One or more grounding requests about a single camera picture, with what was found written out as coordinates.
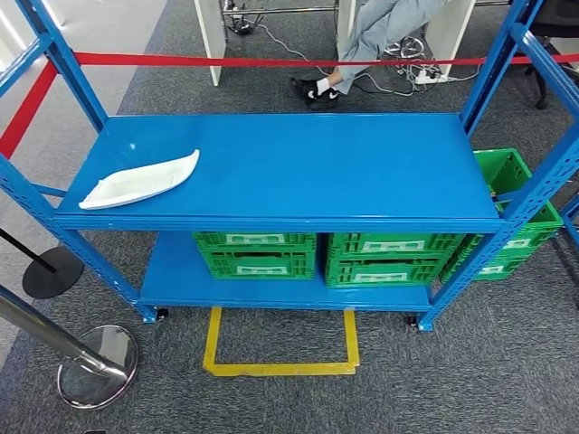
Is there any red barrier tape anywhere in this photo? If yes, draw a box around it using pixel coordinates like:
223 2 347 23
0 51 579 160

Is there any white floor cable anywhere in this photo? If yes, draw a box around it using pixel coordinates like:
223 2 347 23
246 19 345 79

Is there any chrome stanchion post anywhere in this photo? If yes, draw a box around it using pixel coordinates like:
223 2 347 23
0 284 128 380

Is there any white cable tangle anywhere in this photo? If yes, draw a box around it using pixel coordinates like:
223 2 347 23
353 34 482 99

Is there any white power strip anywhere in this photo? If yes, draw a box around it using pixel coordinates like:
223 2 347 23
415 67 449 86

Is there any person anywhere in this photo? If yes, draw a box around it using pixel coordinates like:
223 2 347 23
291 0 448 110

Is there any green plastic crate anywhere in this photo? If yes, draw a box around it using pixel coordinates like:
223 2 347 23
439 234 532 284
326 231 466 260
324 256 448 289
192 231 318 253
205 248 317 281
474 148 565 253

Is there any white desk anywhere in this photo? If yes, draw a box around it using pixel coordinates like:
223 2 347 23
194 0 476 87

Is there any white plastic car part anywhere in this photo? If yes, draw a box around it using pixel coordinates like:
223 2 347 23
78 148 200 212

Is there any black stanchion post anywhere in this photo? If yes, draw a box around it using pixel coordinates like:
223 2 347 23
0 227 57 275

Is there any dark round disc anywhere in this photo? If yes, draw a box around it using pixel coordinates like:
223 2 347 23
22 245 85 301

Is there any yellow floor tape square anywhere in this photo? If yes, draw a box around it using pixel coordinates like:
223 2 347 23
202 307 361 379

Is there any black office chair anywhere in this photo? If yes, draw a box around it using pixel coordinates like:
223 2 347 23
525 0 579 111

